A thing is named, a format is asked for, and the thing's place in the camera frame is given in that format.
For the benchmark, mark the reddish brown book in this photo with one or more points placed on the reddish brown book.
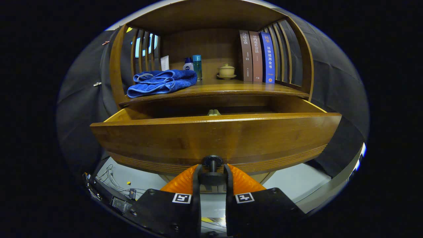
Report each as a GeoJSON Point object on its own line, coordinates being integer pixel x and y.
{"type": "Point", "coordinates": [256, 56]}

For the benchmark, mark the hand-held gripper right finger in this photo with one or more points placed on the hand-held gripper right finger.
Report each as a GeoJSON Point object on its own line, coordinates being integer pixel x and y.
{"type": "Point", "coordinates": [229, 211]}

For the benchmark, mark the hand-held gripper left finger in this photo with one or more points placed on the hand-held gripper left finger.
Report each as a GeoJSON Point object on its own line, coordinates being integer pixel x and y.
{"type": "Point", "coordinates": [197, 185]}

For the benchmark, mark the black drawer knob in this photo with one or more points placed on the black drawer knob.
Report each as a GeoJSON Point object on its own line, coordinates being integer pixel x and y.
{"type": "Point", "coordinates": [212, 160]}

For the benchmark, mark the dark brown book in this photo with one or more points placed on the dark brown book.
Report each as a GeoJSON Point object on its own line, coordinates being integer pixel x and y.
{"type": "Point", "coordinates": [245, 56]}

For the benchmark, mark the blue book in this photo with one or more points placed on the blue book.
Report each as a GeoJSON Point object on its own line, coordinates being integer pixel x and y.
{"type": "Point", "coordinates": [268, 56]}

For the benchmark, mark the beige lidded tea cup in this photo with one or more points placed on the beige lidded tea cup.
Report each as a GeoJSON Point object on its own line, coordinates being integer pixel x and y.
{"type": "Point", "coordinates": [226, 70]}

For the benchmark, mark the blue folded towel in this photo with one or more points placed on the blue folded towel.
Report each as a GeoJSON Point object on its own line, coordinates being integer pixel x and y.
{"type": "Point", "coordinates": [158, 82]}

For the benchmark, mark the white panel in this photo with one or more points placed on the white panel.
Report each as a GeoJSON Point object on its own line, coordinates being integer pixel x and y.
{"type": "Point", "coordinates": [362, 155]}

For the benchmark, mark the brown wooden cabinet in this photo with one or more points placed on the brown wooden cabinet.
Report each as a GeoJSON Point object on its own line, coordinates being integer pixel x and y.
{"type": "Point", "coordinates": [198, 43]}

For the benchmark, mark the white and blue bottle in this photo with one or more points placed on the white and blue bottle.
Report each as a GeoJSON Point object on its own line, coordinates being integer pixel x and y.
{"type": "Point", "coordinates": [188, 66]}

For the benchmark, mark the brown wooden drawer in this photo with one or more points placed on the brown wooden drawer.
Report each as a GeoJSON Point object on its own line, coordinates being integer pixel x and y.
{"type": "Point", "coordinates": [214, 138]}

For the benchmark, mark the brown wooden countertop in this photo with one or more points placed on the brown wooden countertop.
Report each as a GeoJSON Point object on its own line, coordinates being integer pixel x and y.
{"type": "Point", "coordinates": [224, 87]}

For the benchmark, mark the teal clear bottle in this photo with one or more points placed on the teal clear bottle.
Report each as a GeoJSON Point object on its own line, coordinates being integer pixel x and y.
{"type": "Point", "coordinates": [197, 64]}

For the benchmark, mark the white tube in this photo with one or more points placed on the white tube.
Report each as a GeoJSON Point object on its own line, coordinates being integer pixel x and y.
{"type": "Point", "coordinates": [165, 62]}

